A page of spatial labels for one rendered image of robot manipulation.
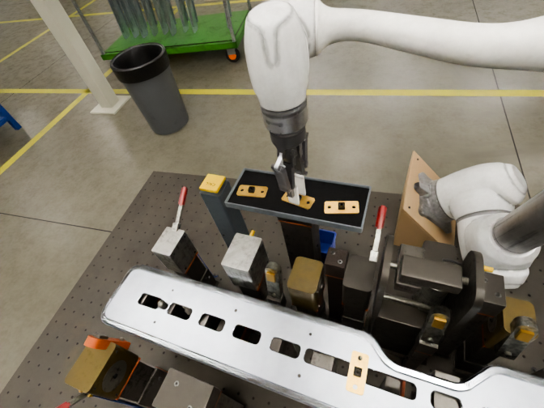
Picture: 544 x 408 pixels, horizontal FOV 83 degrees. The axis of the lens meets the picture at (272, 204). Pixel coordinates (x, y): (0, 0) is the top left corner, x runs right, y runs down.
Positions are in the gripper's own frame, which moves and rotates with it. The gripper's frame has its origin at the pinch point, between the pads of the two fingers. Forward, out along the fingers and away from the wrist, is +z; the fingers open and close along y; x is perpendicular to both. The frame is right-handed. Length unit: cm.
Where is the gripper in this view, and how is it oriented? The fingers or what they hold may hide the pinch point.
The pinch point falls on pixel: (295, 189)
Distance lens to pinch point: 78.7
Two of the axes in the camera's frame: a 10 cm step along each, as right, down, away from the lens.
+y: -5.1, 7.1, -4.8
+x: 8.5, 3.1, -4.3
